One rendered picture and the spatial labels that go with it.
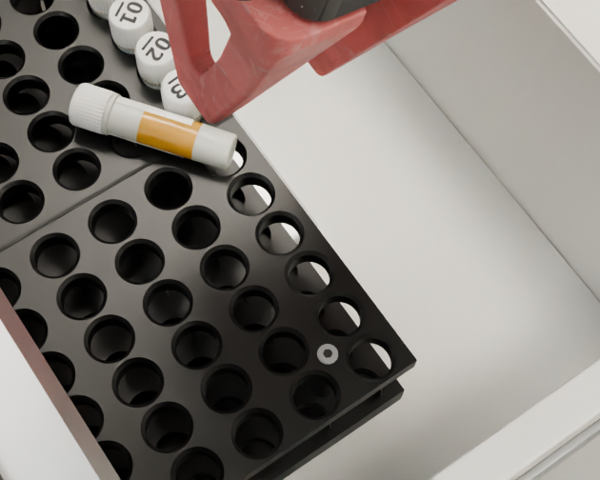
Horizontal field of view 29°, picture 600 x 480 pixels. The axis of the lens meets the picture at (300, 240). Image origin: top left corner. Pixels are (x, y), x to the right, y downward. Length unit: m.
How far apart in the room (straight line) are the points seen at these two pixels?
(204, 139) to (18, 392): 0.13
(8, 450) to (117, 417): 0.09
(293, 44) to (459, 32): 0.18
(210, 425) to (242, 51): 0.12
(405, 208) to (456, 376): 0.06
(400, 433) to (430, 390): 0.02
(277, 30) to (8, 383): 0.08
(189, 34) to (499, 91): 0.14
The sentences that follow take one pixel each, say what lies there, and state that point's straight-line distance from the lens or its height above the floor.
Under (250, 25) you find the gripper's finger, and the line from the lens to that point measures 0.20.
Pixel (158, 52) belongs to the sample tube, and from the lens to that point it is 0.33.
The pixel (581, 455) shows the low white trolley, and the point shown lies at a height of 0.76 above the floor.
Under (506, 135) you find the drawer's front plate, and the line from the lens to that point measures 0.38.
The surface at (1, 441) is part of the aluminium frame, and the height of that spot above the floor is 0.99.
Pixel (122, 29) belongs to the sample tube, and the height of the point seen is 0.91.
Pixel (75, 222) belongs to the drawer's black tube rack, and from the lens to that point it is 0.32.
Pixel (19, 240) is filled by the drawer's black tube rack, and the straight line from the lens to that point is 0.32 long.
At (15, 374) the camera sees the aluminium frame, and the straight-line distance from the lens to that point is 0.21.
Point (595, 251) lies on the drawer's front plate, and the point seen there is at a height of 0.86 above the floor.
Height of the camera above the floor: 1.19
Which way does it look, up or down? 67 degrees down
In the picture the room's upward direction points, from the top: 4 degrees clockwise
